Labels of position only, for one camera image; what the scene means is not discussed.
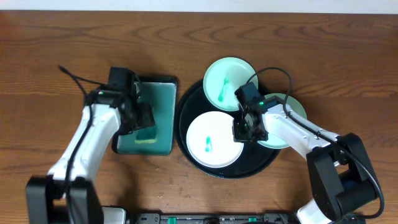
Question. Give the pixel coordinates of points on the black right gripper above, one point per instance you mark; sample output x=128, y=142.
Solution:
x=238, y=135

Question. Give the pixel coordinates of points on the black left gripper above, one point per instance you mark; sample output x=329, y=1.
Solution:
x=144, y=118

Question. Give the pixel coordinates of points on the green yellow sponge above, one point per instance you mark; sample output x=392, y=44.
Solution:
x=146, y=135

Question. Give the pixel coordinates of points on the white plate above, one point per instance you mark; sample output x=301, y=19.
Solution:
x=210, y=140

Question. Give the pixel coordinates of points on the mint plate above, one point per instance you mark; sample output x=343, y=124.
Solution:
x=273, y=141
x=223, y=78

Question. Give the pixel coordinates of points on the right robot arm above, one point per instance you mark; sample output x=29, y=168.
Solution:
x=343, y=182

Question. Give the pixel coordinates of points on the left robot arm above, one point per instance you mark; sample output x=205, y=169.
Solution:
x=67, y=193

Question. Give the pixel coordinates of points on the black rectangular water tray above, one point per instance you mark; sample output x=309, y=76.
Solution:
x=161, y=93

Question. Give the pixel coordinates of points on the black round tray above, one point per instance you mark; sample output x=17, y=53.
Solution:
x=254, y=157

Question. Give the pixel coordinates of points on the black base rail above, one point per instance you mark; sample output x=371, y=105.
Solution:
x=214, y=218

